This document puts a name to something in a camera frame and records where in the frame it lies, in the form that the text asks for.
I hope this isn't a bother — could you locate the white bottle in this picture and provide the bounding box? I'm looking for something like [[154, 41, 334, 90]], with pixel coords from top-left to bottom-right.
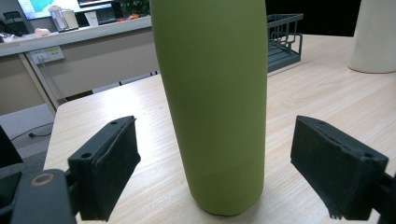
[[347, 0, 396, 75]]

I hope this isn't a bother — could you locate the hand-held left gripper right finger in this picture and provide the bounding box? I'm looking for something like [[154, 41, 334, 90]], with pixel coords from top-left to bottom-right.
[[290, 115, 389, 221]]

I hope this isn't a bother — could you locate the green bottle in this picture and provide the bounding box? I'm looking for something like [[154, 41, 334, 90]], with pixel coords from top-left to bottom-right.
[[149, 0, 269, 217]]

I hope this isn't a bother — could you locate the clear jug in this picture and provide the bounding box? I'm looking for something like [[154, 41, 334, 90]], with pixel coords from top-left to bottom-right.
[[48, 5, 70, 33]]

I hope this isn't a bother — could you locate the white paper box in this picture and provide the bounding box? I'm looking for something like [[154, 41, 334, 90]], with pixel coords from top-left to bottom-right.
[[84, 11, 100, 27]]

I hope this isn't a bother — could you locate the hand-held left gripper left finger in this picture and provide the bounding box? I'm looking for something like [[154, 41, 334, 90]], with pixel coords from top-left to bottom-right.
[[67, 115, 142, 222]]

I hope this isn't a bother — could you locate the black office chair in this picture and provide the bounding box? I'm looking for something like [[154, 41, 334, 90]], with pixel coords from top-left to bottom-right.
[[3, 10, 31, 36]]

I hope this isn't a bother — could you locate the dark wire rack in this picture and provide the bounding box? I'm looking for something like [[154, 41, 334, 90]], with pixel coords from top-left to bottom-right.
[[266, 12, 304, 74]]

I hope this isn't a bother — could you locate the beige office counter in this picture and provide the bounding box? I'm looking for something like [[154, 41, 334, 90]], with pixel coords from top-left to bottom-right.
[[0, 16, 161, 116]]

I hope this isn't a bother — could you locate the white container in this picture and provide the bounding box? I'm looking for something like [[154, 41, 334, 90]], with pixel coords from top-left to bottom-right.
[[62, 8, 79, 31]]

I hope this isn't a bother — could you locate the white power outlet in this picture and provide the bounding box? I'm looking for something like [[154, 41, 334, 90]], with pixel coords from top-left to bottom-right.
[[30, 46, 65, 65]]

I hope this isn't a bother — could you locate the computer monitor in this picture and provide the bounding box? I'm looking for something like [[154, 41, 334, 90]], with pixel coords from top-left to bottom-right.
[[17, 0, 82, 21]]

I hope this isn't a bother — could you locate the green plant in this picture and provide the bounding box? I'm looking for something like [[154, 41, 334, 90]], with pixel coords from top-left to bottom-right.
[[120, 0, 151, 18]]

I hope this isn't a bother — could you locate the black floor cable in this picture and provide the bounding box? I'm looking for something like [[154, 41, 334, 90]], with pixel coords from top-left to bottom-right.
[[10, 122, 54, 142]]

